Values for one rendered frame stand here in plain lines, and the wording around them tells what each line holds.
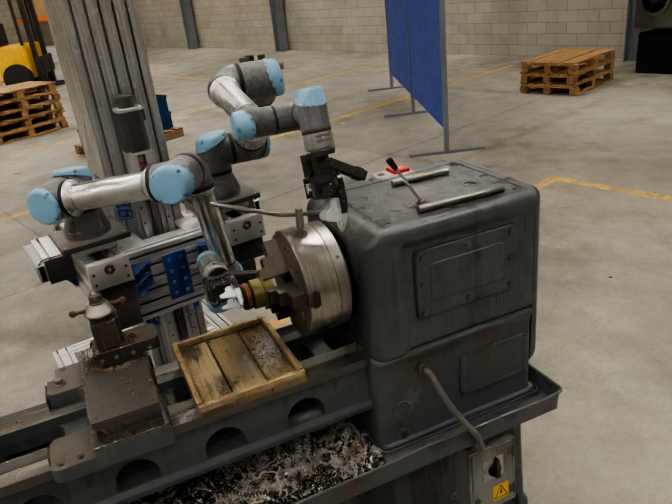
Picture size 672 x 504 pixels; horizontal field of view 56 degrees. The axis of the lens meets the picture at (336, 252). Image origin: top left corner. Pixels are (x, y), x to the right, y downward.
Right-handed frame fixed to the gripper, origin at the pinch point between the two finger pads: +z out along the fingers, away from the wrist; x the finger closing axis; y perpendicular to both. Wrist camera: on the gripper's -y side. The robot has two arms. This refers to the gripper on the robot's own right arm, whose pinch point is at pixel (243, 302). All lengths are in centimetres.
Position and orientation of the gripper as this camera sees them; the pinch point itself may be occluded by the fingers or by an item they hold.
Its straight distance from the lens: 175.1
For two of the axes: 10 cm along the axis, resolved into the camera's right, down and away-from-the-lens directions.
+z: 4.0, 3.4, -8.5
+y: -9.1, 2.5, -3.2
